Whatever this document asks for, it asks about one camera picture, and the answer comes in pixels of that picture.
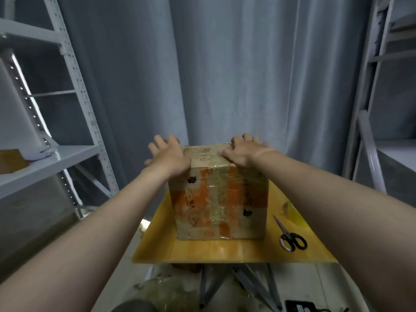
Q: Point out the grey metal shelf unit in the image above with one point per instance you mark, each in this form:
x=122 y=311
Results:
x=45 y=159
x=383 y=126

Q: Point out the grey curtain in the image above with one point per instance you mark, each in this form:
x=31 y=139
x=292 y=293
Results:
x=227 y=61

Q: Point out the person's right hand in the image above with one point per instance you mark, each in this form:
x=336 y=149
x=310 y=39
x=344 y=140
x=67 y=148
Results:
x=246 y=151

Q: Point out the yellow wooden table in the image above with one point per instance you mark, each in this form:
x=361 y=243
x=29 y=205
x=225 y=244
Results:
x=156 y=243

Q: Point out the person's left hand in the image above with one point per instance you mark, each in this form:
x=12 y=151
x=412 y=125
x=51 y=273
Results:
x=169 y=159

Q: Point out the yellow tape roll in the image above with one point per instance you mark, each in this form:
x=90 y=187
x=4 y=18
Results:
x=292 y=211

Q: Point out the person's left forearm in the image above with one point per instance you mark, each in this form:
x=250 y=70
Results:
x=71 y=250

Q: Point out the brown cardboard box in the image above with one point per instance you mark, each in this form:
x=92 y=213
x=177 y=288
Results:
x=12 y=161

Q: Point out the tape scraps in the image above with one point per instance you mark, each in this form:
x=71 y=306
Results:
x=169 y=295

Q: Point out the person's right forearm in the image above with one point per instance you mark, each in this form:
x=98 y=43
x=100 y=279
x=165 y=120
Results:
x=344 y=217

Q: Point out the black power adapter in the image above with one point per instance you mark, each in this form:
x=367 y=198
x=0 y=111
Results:
x=299 y=306

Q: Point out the large orange print cardboard box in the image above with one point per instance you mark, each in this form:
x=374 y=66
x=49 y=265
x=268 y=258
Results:
x=221 y=204

